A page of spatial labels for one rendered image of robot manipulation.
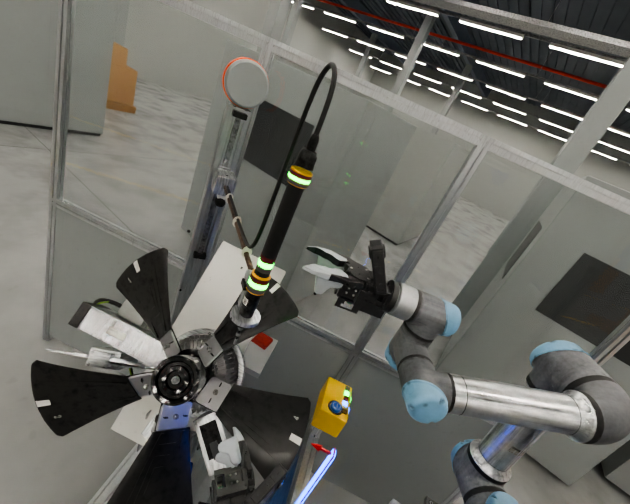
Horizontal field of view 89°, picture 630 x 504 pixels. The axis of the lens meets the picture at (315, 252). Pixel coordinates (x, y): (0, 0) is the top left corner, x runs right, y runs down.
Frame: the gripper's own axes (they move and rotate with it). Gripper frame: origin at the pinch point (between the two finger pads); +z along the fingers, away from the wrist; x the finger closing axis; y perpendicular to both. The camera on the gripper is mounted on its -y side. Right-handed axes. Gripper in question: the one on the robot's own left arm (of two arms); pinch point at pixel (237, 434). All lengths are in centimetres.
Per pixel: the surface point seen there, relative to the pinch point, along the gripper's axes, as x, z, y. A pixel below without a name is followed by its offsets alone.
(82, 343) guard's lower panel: 98, 130, 54
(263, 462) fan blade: 1.9, -7.1, -5.3
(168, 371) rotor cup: -7.6, 15.0, 15.8
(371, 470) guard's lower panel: 98, 18, -96
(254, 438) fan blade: 0.0, -2.0, -3.9
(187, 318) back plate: 2.4, 44.8, 8.6
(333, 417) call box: 14.9, 7.1, -36.3
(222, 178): -41, 68, 0
